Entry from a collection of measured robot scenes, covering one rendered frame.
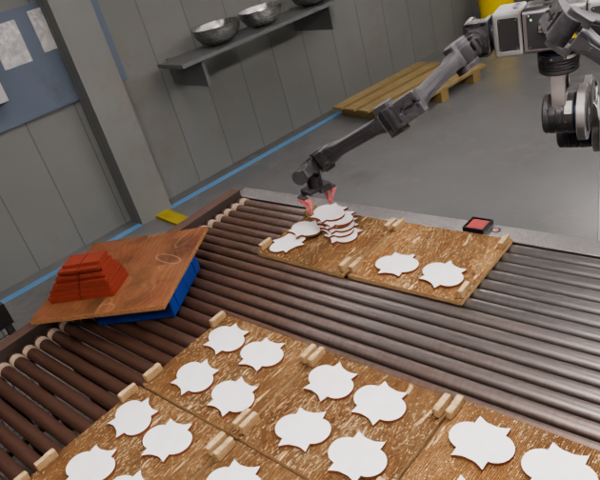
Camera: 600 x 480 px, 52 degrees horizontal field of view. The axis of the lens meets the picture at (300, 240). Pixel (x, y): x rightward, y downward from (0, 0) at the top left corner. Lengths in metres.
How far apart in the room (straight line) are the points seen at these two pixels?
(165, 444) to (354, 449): 0.49
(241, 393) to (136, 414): 0.30
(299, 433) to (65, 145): 4.01
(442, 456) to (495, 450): 0.11
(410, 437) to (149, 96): 4.41
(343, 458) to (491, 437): 0.33
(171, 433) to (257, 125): 4.70
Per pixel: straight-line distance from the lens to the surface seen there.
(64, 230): 5.31
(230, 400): 1.69
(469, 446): 1.43
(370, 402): 1.56
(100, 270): 2.15
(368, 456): 1.45
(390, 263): 2.02
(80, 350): 2.23
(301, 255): 2.20
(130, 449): 1.72
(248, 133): 6.04
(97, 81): 5.04
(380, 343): 1.76
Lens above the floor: 2.03
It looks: 28 degrees down
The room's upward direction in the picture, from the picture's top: 16 degrees counter-clockwise
